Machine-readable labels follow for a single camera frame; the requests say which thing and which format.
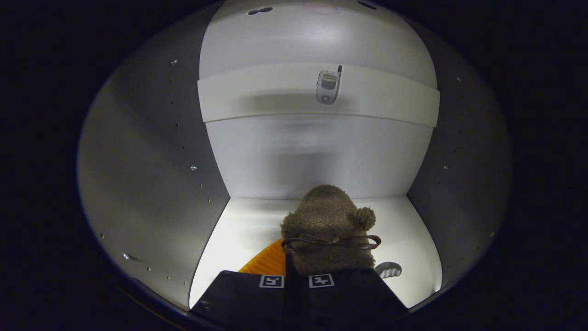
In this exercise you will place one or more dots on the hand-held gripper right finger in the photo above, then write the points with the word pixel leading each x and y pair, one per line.
pixel 353 299

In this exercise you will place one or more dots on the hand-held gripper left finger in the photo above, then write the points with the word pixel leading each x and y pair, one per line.
pixel 243 299

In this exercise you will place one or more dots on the brown fuzzy shoe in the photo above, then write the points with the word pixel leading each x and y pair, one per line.
pixel 326 207

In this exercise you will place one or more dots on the grey shoe cabinet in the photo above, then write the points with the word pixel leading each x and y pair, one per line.
pixel 147 161

